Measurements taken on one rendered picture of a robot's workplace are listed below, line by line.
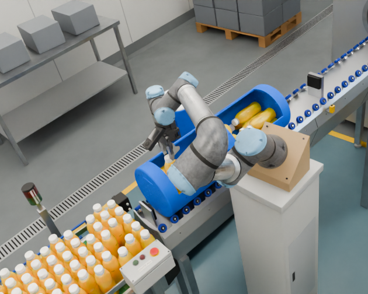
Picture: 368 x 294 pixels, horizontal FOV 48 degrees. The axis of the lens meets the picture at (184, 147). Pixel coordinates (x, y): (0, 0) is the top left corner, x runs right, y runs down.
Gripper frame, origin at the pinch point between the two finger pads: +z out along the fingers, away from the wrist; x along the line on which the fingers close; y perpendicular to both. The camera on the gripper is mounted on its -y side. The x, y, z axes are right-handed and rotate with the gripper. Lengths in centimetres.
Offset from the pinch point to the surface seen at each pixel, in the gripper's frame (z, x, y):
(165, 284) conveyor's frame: 51, -17, -30
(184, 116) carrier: 29, 56, 50
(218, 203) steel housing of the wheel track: 40.7, -6.8, 17.3
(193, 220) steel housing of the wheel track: 39.5, -6.4, 0.6
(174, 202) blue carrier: 18.1, -8.3, -7.7
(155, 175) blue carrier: 5.4, 0.9, -8.7
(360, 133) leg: 110, 12, 186
